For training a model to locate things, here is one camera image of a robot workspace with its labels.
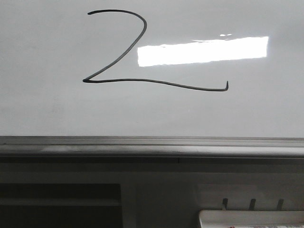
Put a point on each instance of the white whiteboard with metal frame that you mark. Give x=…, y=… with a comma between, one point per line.
x=152, y=78

